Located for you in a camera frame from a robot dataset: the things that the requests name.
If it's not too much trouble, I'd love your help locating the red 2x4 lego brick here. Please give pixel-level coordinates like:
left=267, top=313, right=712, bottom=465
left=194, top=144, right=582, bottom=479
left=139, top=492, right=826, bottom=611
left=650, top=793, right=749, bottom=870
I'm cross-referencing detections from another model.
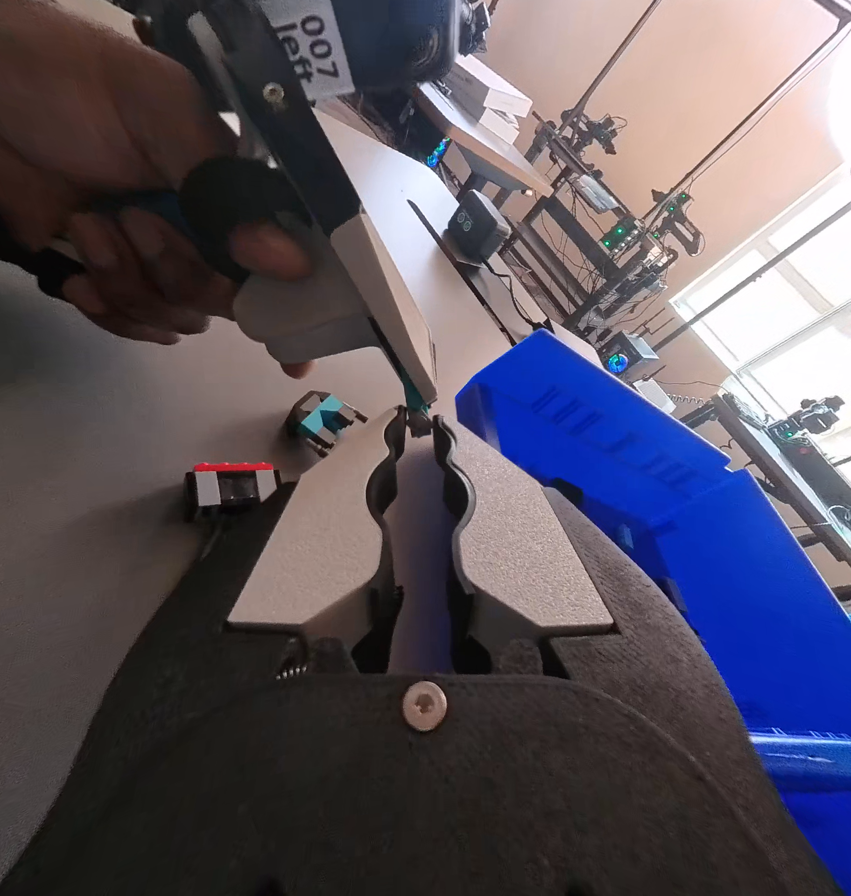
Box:
left=182, top=461, right=284, bottom=524

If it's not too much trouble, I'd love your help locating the wooden top work table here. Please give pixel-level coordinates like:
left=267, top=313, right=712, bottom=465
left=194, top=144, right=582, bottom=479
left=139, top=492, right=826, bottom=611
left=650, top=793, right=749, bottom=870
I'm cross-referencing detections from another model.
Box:
left=411, top=80, right=557, bottom=205

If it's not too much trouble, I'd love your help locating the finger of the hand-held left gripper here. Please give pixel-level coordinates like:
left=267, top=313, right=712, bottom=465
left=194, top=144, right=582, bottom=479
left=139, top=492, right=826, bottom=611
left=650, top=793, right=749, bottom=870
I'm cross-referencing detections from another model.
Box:
left=369, top=318, right=424, bottom=414
left=331, top=213, right=438, bottom=408

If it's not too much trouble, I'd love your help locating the large window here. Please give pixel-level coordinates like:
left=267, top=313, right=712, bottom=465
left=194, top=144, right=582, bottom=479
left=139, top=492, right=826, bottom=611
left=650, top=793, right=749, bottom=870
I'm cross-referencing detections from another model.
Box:
left=669, top=161, right=851, bottom=492

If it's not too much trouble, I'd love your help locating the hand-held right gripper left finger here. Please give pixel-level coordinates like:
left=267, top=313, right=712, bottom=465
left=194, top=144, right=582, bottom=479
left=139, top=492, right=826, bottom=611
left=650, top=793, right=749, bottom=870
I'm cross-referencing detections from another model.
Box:
left=227, top=406, right=407, bottom=672

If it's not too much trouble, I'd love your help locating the black cube device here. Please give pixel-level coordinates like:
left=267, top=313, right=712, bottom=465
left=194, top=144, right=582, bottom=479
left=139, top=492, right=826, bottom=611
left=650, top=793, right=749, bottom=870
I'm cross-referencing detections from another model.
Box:
left=446, top=189, right=513, bottom=267

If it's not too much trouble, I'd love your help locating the dark flat strip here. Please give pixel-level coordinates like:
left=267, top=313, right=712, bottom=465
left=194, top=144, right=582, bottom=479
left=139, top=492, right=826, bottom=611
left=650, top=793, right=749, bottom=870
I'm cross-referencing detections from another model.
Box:
left=406, top=199, right=519, bottom=349

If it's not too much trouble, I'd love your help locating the grey desk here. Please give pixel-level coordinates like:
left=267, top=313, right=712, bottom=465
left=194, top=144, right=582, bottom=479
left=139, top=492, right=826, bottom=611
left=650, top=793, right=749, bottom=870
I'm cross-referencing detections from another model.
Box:
left=0, top=105, right=608, bottom=896

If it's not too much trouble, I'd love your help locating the black floor lamp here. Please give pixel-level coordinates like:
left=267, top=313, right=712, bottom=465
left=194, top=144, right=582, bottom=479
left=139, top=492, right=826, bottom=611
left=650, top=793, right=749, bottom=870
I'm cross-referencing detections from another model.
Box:
left=651, top=160, right=851, bottom=352

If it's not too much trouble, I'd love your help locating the grey side table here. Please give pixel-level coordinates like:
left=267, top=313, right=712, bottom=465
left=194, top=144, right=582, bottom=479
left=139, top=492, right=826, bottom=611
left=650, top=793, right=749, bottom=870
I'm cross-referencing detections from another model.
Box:
left=679, top=392, right=851, bottom=590

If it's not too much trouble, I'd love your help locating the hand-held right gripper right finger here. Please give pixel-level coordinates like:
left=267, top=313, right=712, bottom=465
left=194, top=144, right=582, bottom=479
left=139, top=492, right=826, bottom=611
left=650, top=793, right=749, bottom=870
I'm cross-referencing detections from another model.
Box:
left=432, top=415, right=615, bottom=673

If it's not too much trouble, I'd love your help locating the blue plastic bin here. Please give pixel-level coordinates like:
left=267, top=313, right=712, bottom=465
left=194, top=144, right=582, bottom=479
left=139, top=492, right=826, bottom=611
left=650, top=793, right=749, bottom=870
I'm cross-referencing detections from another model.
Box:
left=455, top=329, right=851, bottom=744
left=746, top=728, right=851, bottom=896

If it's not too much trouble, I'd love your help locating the black pipe stand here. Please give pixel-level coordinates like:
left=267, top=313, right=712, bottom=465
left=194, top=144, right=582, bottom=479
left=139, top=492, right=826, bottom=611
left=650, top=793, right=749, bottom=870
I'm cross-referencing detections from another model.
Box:
left=578, top=0, right=851, bottom=211

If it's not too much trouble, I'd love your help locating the stack of white flat boxes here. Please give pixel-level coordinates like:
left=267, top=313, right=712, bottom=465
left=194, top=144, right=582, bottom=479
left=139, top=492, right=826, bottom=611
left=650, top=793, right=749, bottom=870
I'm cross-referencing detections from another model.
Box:
left=439, top=52, right=536, bottom=146

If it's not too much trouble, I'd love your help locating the person's left hand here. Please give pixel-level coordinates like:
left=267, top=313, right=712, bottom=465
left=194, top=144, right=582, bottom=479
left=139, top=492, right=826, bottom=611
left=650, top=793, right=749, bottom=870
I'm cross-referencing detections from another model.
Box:
left=0, top=0, right=316, bottom=382

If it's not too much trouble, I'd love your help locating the metal rig with electronics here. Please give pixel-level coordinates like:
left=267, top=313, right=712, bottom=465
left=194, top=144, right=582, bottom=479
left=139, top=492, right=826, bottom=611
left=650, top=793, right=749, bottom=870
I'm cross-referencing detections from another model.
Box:
left=523, top=112, right=708, bottom=331

